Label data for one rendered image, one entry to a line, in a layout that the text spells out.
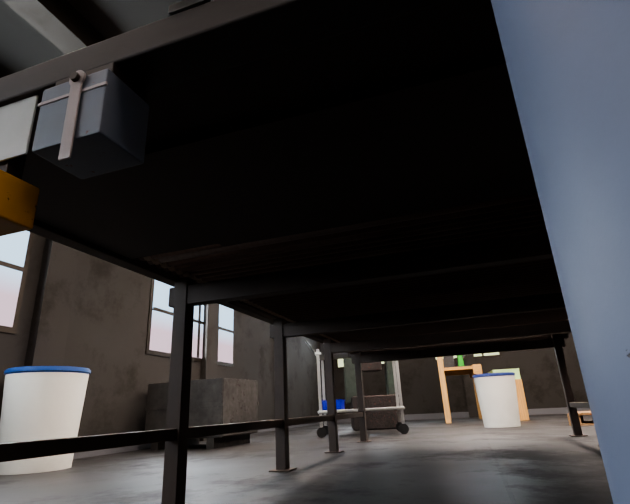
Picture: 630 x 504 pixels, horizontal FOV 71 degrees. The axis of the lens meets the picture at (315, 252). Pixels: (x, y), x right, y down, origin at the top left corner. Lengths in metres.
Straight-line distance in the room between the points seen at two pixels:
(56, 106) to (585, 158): 0.77
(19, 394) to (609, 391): 3.78
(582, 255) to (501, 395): 6.09
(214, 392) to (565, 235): 4.72
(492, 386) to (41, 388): 4.92
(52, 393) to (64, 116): 3.13
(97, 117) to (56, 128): 0.08
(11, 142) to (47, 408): 3.02
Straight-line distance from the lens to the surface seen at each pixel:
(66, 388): 3.83
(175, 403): 1.84
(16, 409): 3.87
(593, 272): 0.18
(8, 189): 0.88
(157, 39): 0.81
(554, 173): 0.21
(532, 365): 11.01
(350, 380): 7.11
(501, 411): 6.28
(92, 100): 0.79
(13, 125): 0.96
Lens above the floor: 0.31
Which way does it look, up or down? 20 degrees up
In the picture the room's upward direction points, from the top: 3 degrees counter-clockwise
